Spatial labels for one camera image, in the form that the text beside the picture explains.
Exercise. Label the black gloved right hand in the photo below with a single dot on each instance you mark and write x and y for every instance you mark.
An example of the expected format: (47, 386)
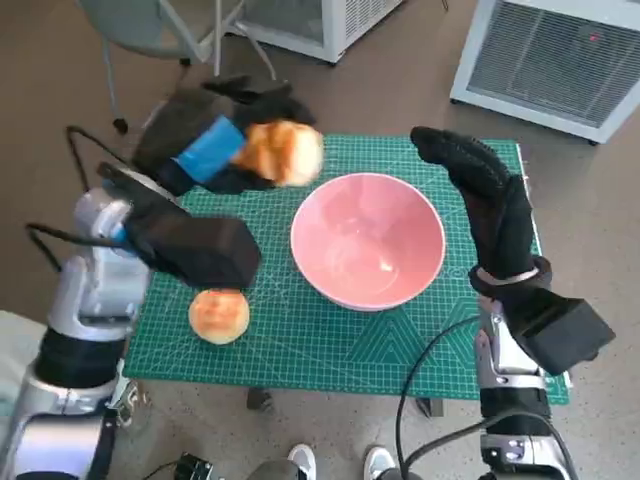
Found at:
(500, 225)

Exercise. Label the black table bracket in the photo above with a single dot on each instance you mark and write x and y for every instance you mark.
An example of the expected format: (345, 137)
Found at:
(259, 400)
(432, 406)

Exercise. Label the grey knee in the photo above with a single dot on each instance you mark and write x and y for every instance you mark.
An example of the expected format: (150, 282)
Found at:
(270, 472)

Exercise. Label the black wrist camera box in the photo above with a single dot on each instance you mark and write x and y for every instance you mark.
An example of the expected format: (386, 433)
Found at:
(565, 330)
(210, 250)

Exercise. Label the orange striped toy bread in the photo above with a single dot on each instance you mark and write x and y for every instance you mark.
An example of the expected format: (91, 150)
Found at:
(285, 155)

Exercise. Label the white mesh cabinet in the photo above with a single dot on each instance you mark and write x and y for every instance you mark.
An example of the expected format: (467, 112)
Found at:
(340, 25)

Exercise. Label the round toy bread bun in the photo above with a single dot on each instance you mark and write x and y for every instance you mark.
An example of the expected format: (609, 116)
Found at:
(220, 317)

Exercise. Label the white metal frame stand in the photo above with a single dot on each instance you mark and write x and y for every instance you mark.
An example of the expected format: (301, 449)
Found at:
(219, 50)

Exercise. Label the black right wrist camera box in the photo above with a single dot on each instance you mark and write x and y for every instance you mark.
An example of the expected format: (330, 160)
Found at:
(565, 330)

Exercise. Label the person's grey sandal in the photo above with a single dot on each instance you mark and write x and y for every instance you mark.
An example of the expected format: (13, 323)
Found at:
(131, 400)

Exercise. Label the person's leg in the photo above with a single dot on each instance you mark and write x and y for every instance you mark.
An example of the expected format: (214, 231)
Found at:
(15, 330)

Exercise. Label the black electronic device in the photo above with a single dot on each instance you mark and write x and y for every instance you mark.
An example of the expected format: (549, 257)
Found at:
(192, 467)

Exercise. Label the green cutting mat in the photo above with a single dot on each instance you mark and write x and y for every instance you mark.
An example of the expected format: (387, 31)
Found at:
(310, 350)

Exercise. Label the pink bowl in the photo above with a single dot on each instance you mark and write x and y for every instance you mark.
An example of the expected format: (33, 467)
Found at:
(365, 250)

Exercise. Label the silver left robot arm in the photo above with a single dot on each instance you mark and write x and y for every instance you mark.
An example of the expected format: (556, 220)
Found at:
(100, 280)

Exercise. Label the white shoe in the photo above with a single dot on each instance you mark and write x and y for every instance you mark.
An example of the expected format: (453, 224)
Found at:
(301, 460)
(377, 460)

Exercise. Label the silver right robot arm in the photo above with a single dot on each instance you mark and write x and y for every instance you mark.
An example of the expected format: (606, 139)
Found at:
(510, 400)

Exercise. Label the white vented cabinet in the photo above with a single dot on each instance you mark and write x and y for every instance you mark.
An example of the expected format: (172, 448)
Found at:
(550, 65)

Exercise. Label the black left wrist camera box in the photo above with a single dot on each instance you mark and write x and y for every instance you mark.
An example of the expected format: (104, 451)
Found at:
(210, 250)

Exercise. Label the black left hand blue tape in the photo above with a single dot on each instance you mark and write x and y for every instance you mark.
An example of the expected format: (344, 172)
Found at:
(210, 150)

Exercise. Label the grey office chair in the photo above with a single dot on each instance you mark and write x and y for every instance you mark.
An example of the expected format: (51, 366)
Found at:
(135, 20)

